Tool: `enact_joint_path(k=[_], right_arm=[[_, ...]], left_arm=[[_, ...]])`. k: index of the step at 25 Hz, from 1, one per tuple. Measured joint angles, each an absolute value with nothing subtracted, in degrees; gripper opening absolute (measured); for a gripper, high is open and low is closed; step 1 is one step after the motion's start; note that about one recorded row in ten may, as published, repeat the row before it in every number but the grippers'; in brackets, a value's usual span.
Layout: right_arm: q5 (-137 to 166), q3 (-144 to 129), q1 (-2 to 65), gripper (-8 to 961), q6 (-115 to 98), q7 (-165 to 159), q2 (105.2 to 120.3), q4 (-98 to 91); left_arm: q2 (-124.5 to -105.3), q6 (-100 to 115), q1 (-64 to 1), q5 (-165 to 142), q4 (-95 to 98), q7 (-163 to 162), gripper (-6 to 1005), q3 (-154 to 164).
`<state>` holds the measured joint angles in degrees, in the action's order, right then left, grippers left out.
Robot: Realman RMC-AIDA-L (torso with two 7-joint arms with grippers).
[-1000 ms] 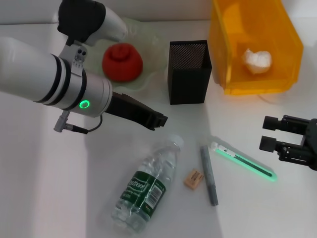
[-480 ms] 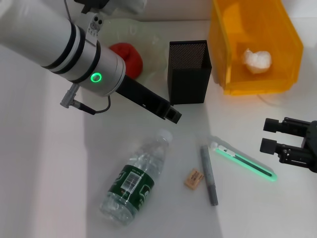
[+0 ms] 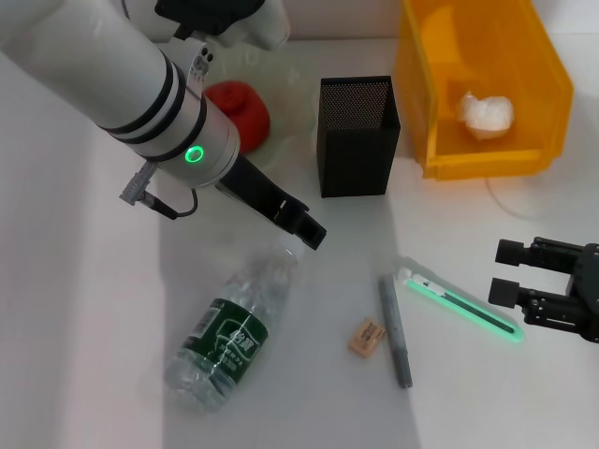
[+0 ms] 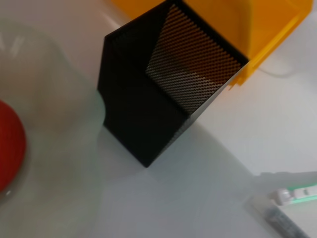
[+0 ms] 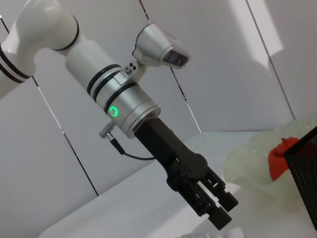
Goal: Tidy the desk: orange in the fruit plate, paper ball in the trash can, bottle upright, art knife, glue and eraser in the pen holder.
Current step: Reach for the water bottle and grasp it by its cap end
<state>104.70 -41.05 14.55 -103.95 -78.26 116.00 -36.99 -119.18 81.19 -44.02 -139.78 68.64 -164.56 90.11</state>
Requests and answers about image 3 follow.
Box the grey pen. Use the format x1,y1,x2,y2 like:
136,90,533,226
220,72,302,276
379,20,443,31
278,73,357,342
377,273,414,389

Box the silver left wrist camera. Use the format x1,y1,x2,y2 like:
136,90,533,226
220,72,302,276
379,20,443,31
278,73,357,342
153,0,291,88

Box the red-orange knitted orange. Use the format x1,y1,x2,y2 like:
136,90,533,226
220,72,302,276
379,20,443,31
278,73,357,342
205,80,271,154

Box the pale green glass fruit plate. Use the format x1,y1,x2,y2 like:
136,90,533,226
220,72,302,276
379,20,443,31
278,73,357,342
200,39,315,181

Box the green white toothbrush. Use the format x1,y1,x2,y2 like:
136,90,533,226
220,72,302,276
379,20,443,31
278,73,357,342
396,265,524,345

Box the tan eraser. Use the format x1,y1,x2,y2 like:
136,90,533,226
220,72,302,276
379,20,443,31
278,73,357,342
347,316,387,359

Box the yellow plastic bin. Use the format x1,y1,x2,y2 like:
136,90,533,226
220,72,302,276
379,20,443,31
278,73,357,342
391,0,575,181

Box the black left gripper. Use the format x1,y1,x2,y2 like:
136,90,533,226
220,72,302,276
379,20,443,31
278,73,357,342
215,154,328,252

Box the black mesh pen holder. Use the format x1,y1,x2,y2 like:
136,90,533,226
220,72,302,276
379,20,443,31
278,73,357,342
316,75,402,199

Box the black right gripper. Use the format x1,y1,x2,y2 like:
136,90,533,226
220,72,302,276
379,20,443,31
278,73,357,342
487,237,599,345

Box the white paper ball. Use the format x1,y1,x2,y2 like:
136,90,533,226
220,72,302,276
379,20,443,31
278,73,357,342
456,92,515,141

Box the clear green-label water bottle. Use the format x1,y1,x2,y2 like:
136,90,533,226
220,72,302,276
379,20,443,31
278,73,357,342
163,233,305,413

